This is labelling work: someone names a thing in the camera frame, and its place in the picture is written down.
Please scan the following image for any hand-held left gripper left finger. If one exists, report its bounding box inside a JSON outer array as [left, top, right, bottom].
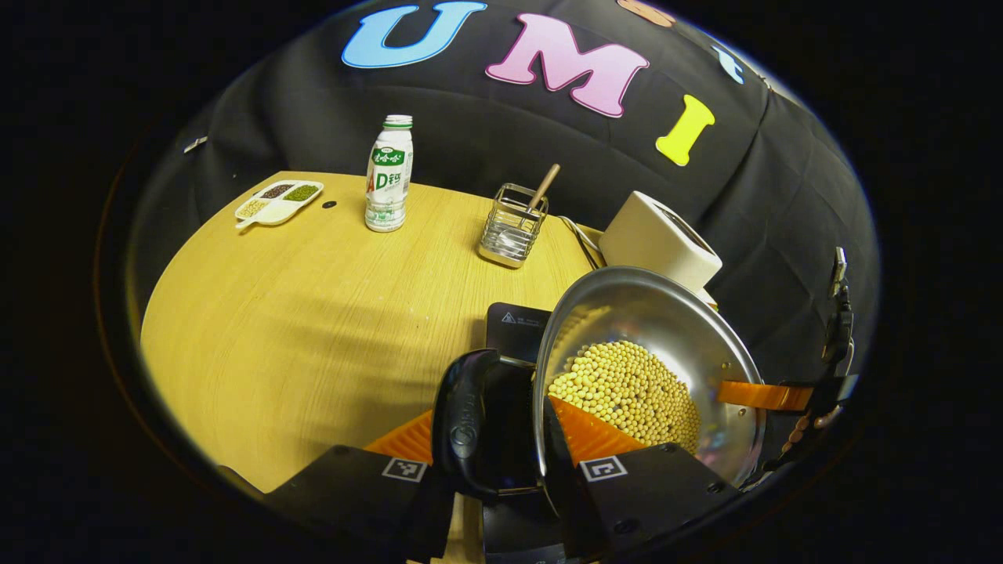
[[263, 407, 456, 562]]

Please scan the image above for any black toaster cable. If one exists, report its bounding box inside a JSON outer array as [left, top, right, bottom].
[[560, 217, 605, 270]]

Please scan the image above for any black induction cooktop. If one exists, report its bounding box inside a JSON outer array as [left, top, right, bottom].
[[480, 302, 596, 564]]

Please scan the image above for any stainless steel pot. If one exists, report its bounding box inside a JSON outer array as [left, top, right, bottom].
[[431, 266, 767, 518]]

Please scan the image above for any wooden stick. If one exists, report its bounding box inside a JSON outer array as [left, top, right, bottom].
[[527, 163, 562, 215]]

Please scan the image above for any white drink bottle green label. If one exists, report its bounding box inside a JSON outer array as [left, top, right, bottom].
[[364, 115, 414, 233]]

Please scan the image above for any white divided bean tray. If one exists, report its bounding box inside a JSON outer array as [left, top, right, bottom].
[[234, 179, 324, 230]]

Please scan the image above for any wire utensil holder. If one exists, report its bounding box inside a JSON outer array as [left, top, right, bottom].
[[478, 183, 549, 269]]

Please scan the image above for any pile of yellow soybeans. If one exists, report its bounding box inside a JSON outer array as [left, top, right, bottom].
[[547, 340, 702, 456]]

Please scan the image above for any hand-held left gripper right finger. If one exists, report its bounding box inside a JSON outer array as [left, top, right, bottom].
[[544, 396, 742, 559]]

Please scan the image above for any white toaster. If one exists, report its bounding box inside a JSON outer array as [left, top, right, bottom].
[[598, 190, 723, 308]]

